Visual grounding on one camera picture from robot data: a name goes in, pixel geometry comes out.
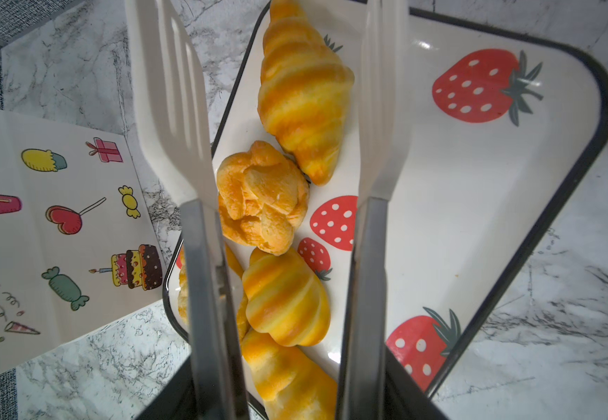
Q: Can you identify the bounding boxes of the right gripper white spatula right finger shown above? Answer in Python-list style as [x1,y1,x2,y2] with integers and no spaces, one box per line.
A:
[335,1,410,419]

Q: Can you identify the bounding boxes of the right gripper white spatula left finger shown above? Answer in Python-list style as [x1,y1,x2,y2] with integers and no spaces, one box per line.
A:
[126,1,249,419]

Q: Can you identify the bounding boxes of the white paper gift bag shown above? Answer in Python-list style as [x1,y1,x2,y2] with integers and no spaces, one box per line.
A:
[0,110,165,374]

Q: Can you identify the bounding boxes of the fake croissant left of tray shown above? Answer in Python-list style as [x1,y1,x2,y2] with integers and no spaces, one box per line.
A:
[258,1,355,187]

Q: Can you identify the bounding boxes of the fake croissant of tray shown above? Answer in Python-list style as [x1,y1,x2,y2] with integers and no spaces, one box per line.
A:
[241,329,337,419]
[258,1,355,187]

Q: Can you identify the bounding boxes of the round knotted fake bread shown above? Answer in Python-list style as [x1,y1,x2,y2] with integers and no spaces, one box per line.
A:
[217,141,309,256]

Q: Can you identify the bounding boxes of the small fake croissant centre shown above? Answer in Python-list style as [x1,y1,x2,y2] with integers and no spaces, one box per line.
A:
[242,248,331,347]

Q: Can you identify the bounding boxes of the fake croissant bottom of tray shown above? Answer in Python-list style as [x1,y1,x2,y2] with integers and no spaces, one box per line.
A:
[241,329,337,419]

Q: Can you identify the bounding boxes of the strawberry print rectangular tray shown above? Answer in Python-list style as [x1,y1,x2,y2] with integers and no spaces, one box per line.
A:
[161,0,608,420]

